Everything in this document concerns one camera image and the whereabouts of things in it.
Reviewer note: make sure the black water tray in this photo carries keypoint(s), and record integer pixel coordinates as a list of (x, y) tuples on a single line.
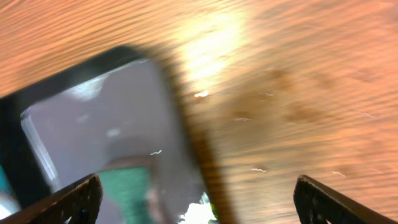
[(115, 110)]

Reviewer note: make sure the teal plastic tray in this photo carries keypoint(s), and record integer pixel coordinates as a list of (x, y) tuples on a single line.
[(4, 183)]

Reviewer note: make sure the green scrubbing sponge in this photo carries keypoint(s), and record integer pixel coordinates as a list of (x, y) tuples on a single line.
[(126, 191)]

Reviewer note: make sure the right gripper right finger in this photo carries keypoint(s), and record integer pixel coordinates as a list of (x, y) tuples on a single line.
[(316, 203)]

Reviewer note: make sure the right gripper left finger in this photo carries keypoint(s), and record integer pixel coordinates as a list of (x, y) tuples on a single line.
[(77, 203)]

